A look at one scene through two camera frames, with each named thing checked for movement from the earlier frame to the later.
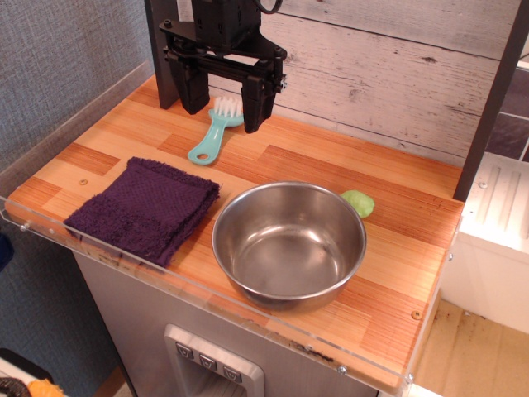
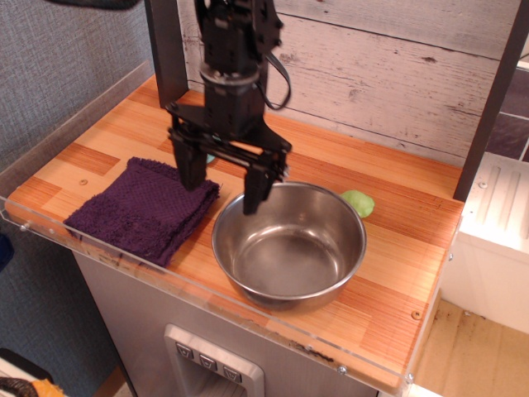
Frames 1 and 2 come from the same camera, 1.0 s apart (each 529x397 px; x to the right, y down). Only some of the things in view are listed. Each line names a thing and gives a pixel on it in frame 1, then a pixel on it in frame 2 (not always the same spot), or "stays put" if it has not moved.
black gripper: x=226 y=35 → x=232 y=119
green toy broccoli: x=363 y=204 stays put
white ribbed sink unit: x=488 y=270 stays put
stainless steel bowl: x=289 y=246 stays put
